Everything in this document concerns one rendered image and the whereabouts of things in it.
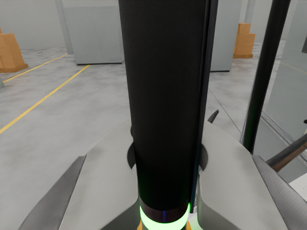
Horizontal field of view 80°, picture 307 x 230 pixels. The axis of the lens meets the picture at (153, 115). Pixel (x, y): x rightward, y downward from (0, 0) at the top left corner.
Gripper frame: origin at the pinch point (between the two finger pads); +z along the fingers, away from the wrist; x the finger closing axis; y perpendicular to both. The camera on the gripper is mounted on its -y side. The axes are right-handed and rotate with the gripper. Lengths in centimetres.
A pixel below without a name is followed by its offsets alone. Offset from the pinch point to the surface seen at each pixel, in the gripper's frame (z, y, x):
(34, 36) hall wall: 1205, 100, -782
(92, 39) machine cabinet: 704, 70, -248
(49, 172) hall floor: 146, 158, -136
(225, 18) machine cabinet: 557, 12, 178
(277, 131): 84, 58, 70
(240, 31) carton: 754, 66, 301
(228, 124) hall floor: 251, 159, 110
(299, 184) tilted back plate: 22, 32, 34
